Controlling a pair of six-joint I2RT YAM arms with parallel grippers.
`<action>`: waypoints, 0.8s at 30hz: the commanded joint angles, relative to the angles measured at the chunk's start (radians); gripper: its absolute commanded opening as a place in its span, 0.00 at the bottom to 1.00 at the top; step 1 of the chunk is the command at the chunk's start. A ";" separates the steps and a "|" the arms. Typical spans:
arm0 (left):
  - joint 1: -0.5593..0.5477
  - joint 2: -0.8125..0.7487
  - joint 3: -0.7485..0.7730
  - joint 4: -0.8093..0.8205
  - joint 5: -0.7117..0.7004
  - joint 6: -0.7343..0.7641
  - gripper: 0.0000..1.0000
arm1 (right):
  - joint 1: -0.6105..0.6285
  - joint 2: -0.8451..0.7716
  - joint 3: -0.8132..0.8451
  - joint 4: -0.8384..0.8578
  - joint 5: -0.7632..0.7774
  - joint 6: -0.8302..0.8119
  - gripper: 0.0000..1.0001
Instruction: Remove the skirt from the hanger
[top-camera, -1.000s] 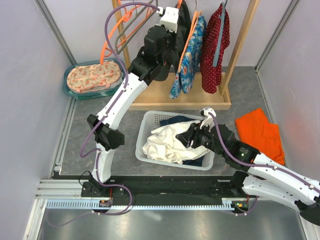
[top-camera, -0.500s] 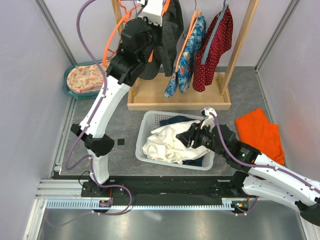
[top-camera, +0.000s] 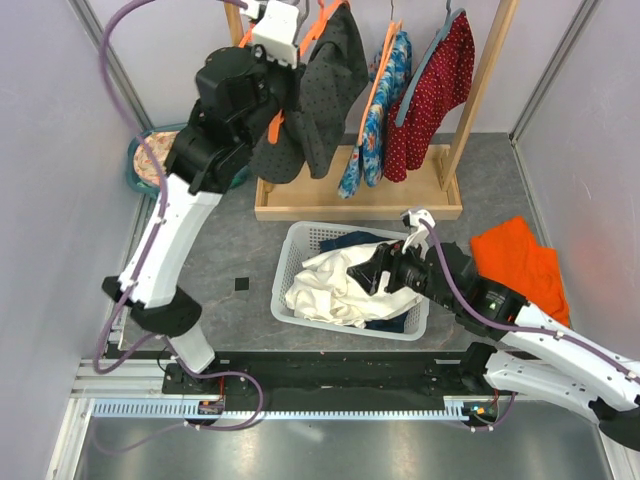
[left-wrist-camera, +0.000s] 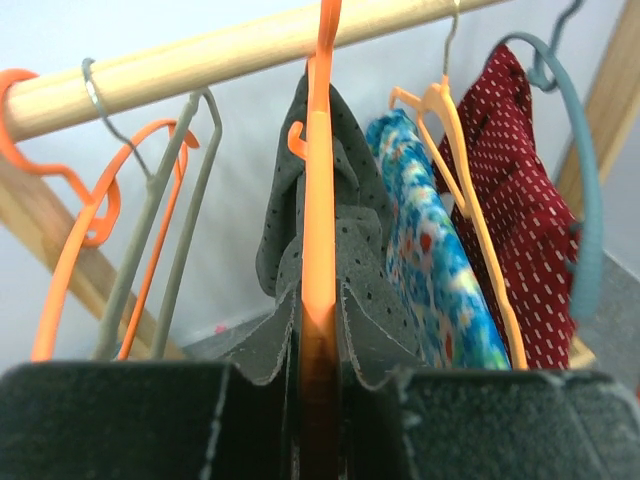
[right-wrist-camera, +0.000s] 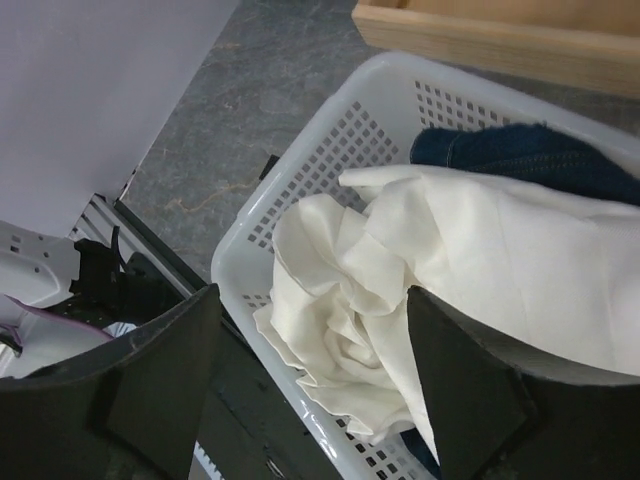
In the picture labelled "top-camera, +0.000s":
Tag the orange folded cloth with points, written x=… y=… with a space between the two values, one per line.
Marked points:
x=509 y=254

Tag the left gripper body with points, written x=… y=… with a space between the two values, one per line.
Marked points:
x=288 y=84

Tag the white plastic laundry basket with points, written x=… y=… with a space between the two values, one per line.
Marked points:
x=301 y=244

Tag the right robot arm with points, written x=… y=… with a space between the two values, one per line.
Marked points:
x=576 y=373

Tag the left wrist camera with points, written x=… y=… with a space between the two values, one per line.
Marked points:
x=274 y=26

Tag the small black square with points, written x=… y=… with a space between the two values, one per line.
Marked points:
x=241 y=284

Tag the wooden clothes rack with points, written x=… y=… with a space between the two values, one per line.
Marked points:
x=434 y=186

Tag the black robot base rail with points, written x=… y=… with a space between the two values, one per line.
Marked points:
x=287 y=376

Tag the orange hanger of floral skirt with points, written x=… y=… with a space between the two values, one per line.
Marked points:
x=389 y=42

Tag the dark blue denim skirt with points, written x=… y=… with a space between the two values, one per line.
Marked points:
x=393 y=325

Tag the teal basket with floral cloth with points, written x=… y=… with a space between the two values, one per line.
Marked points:
x=140 y=173

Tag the red polka dot skirt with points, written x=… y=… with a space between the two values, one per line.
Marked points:
x=444 y=85

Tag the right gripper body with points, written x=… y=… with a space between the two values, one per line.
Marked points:
x=391 y=268

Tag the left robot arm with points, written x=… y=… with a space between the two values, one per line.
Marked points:
x=242 y=91

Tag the grey dotted skirt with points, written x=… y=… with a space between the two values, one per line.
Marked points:
x=335 y=76

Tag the blue floral skirt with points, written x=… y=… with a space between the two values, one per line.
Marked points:
x=367 y=159

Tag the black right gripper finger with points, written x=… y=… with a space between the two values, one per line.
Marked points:
x=372 y=283
x=380 y=260

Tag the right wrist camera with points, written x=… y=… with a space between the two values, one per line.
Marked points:
x=419 y=221

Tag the white pleated skirt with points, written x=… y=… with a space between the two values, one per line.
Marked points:
x=324 y=292

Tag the blue-grey hanger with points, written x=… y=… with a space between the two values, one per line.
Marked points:
x=440 y=36

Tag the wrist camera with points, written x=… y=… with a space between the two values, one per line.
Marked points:
x=419 y=221
x=274 y=26

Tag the orange hanger of grey skirt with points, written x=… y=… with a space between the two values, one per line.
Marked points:
x=314 y=34

